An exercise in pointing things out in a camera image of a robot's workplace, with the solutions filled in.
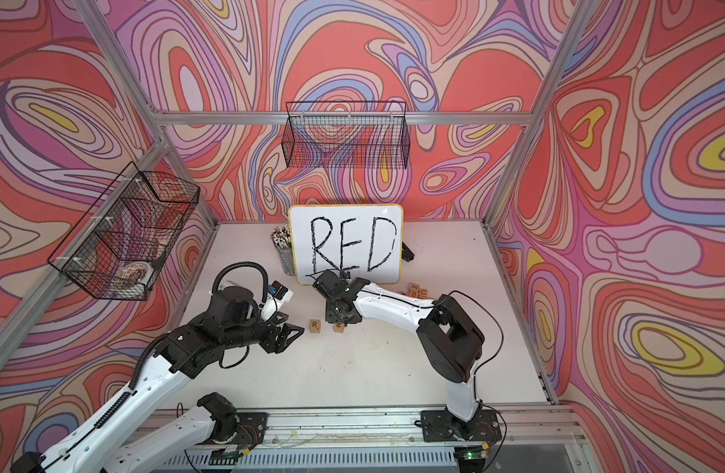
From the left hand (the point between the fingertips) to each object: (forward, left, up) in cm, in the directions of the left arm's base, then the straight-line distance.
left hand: (297, 325), depth 72 cm
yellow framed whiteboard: (+28, -16, +1) cm, 32 cm away
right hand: (+8, -9, -14) cm, 19 cm away
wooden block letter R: (+8, -1, -16) cm, 18 cm away
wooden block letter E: (+7, -9, -18) cm, 21 cm away
